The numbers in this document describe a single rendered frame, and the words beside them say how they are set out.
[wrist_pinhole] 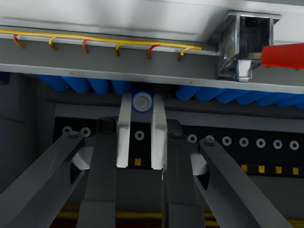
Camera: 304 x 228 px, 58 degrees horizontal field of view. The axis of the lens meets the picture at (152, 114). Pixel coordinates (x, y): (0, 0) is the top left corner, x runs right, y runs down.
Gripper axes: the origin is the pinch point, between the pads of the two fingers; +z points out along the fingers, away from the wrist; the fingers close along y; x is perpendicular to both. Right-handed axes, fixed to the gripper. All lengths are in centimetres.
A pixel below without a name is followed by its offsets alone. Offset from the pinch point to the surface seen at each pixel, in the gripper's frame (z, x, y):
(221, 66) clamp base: -2.8, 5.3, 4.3
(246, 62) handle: -3.6, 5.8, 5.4
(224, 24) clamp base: -2.8, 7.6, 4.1
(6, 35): -0.3, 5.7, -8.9
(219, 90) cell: 3.1, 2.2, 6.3
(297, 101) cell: 4.9, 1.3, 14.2
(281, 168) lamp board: 8.4, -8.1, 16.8
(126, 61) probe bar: -0.2, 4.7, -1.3
